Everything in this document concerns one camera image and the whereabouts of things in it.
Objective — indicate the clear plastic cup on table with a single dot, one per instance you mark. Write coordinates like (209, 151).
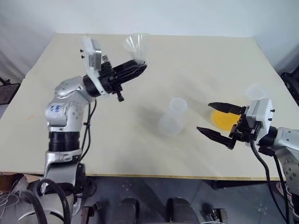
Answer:
(172, 119)

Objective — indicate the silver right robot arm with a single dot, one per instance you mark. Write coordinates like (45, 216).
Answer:
(288, 140)

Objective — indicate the black metal stand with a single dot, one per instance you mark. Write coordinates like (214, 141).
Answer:
(7, 92)

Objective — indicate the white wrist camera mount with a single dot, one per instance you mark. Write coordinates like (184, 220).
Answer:
(92, 56)
(261, 109)

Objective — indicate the clear cup with orange liquid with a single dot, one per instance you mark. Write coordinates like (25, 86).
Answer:
(223, 120)

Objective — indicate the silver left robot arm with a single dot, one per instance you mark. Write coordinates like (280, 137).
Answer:
(67, 93)

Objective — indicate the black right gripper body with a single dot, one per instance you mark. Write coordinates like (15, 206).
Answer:
(244, 131)

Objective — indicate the silver robot torso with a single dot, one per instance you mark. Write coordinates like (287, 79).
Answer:
(51, 215)

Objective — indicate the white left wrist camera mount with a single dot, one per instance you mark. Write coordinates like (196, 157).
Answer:
(92, 56)

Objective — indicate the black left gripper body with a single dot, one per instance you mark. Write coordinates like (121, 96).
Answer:
(108, 79)

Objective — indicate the black chair base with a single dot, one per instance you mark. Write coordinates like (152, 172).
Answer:
(292, 86)

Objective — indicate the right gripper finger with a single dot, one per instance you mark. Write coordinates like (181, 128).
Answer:
(227, 108)
(217, 136)

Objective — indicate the dark table frame bar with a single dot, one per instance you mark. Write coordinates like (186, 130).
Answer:
(245, 184)

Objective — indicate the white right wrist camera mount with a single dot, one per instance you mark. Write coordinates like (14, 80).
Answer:
(261, 109)

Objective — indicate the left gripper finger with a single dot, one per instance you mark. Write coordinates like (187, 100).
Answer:
(130, 74)
(128, 65)

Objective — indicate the dark rounded shape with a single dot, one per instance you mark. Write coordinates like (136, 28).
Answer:
(180, 211)
(128, 211)

